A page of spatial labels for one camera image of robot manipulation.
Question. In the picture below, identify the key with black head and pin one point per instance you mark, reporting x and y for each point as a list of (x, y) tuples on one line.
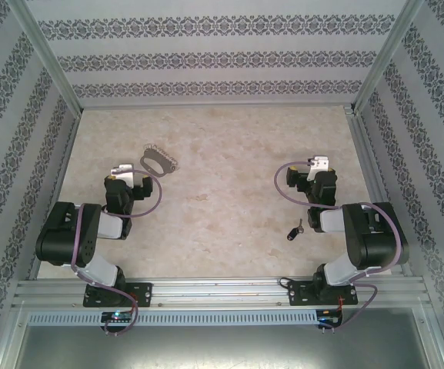
[(291, 233)]

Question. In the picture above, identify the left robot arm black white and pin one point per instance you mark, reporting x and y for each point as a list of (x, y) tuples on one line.
[(60, 230)]

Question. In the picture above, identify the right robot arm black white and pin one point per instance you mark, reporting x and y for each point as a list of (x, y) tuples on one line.
[(375, 238)]

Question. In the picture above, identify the grey metal sheet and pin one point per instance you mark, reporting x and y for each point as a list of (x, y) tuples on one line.
[(221, 346)]

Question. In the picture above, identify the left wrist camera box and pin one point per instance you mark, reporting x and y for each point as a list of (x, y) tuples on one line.
[(125, 175)]

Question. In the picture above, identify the aluminium side rail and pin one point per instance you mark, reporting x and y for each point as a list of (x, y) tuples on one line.
[(66, 150), (358, 130)]

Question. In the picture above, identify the aluminium wall base strip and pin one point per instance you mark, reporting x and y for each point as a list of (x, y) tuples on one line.
[(221, 107)]

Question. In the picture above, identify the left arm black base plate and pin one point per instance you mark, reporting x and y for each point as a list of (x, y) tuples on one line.
[(142, 294)]

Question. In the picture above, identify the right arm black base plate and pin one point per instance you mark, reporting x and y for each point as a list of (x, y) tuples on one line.
[(298, 294)]

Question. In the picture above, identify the aluminium corner post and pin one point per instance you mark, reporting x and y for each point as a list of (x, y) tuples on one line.
[(389, 54), (44, 54)]

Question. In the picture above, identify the aluminium mounting rail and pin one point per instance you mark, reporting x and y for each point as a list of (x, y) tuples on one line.
[(221, 292)]

